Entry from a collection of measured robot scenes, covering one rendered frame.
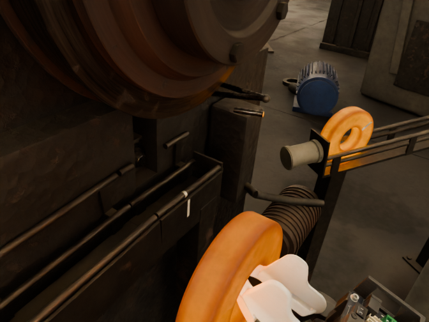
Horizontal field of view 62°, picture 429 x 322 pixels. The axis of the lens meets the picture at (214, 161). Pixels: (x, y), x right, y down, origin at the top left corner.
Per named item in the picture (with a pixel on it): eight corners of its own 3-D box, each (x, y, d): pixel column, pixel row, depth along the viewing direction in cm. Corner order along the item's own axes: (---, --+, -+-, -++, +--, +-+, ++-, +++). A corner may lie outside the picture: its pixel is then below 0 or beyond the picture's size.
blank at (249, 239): (161, 295, 26) (198, 319, 25) (261, 179, 36) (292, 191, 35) (178, 381, 36) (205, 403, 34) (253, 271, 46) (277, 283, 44)
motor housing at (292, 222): (229, 337, 118) (250, 213, 89) (260, 291, 134) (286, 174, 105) (263, 360, 112) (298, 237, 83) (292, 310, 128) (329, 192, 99)
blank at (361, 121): (325, 169, 98) (334, 176, 95) (310, 133, 87) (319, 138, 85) (368, 133, 98) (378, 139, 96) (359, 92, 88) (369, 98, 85)
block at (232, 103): (200, 189, 92) (206, 103, 79) (217, 175, 98) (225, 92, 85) (235, 206, 87) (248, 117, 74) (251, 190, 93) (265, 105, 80)
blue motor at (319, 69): (290, 118, 264) (299, 73, 246) (294, 91, 311) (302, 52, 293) (332, 125, 259) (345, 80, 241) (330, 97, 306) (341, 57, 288)
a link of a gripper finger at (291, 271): (263, 216, 34) (349, 282, 31) (240, 251, 37) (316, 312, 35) (246, 235, 31) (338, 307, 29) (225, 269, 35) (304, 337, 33)
